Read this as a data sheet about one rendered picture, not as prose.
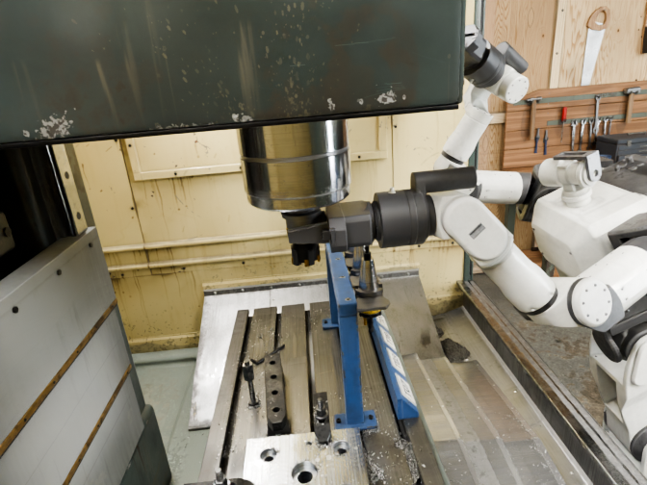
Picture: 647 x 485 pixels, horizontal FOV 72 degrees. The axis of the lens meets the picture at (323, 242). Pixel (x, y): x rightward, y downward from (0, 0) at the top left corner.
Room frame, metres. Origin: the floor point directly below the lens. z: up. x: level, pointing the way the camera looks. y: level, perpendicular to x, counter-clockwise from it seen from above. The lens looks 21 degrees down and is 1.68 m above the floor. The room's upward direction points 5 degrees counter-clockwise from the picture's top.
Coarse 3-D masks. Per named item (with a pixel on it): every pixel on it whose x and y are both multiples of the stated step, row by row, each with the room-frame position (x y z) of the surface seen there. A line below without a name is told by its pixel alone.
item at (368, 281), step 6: (372, 258) 0.88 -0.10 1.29; (366, 264) 0.86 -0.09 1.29; (372, 264) 0.87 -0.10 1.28; (360, 270) 0.87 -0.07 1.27; (366, 270) 0.86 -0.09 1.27; (372, 270) 0.86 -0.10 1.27; (360, 276) 0.87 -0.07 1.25; (366, 276) 0.86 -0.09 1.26; (372, 276) 0.86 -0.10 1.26; (360, 282) 0.87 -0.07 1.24; (366, 282) 0.86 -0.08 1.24; (372, 282) 0.86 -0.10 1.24; (360, 288) 0.87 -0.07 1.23; (366, 288) 0.86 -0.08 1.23; (372, 288) 0.86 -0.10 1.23
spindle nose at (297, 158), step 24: (336, 120) 0.60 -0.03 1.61; (240, 144) 0.62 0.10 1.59; (264, 144) 0.58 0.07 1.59; (288, 144) 0.58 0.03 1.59; (312, 144) 0.58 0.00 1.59; (336, 144) 0.60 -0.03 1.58; (264, 168) 0.59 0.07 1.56; (288, 168) 0.58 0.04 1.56; (312, 168) 0.58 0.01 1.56; (336, 168) 0.60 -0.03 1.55; (264, 192) 0.59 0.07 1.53; (288, 192) 0.58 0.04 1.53; (312, 192) 0.58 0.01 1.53; (336, 192) 0.60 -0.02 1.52
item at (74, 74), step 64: (0, 0) 0.52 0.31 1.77; (64, 0) 0.52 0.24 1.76; (128, 0) 0.53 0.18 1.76; (192, 0) 0.53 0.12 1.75; (256, 0) 0.53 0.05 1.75; (320, 0) 0.53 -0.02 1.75; (384, 0) 0.53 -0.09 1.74; (448, 0) 0.54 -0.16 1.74; (0, 64) 0.52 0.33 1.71; (64, 64) 0.52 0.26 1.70; (128, 64) 0.52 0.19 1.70; (192, 64) 0.53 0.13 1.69; (256, 64) 0.53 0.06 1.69; (320, 64) 0.53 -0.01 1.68; (384, 64) 0.53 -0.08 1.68; (448, 64) 0.54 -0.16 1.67; (0, 128) 0.52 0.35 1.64; (64, 128) 0.52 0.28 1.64; (128, 128) 0.53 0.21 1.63; (192, 128) 0.53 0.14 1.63
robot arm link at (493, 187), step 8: (480, 176) 1.17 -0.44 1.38; (488, 176) 1.17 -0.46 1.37; (496, 176) 1.17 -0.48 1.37; (504, 176) 1.18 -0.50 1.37; (512, 176) 1.18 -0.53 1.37; (520, 176) 1.18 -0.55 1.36; (480, 184) 1.15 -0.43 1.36; (488, 184) 1.16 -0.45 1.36; (496, 184) 1.16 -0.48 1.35; (504, 184) 1.16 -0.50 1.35; (512, 184) 1.16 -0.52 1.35; (520, 184) 1.17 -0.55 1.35; (464, 192) 1.13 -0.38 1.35; (472, 192) 1.13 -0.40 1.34; (480, 192) 1.15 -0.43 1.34; (488, 192) 1.16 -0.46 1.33; (496, 192) 1.16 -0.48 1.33; (504, 192) 1.16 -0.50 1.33; (512, 192) 1.16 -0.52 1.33; (520, 192) 1.16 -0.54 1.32; (480, 200) 1.17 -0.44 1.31; (488, 200) 1.17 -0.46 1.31; (496, 200) 1.17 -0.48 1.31; (504, 200) 1.17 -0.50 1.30; (512, 200) 1.17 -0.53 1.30
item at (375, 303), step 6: (360, 300) 0.83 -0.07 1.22; (366, 300) 0.83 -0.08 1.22; (372, 300) 0.83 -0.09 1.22; (378, 300) 0.83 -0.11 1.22; (384, 300) 0.82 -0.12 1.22; (360, 306) 0.81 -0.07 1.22; (366, 306) 0.81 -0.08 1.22; (372, 306) 0.80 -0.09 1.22; (378, 306) 0.80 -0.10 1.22; (384, 306) 0.80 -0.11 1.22
